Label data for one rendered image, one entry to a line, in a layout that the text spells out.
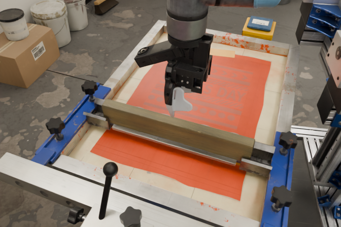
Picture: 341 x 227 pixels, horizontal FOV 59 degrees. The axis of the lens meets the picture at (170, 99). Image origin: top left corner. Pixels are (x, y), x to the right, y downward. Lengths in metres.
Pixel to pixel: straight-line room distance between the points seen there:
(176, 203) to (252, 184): 0.21
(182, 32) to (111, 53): 2.42
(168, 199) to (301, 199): 1.11
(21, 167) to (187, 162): 0.40
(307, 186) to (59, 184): 1.36
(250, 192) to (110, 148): 0.38
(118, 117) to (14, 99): 1.92
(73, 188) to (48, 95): 1.96
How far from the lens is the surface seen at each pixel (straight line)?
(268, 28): 1.38
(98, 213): 0.62
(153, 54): 0.62
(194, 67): 0.61
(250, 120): 0.94
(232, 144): 0.75
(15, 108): 2.60
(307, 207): 1.73
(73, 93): 2.56
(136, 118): 0.80
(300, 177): 1.82
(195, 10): 0.54
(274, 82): 1.10
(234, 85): 1.06
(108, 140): 0.88
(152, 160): 0.82
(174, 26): 0.56
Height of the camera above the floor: 1.62
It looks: 43 degrees down
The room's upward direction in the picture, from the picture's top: straight up
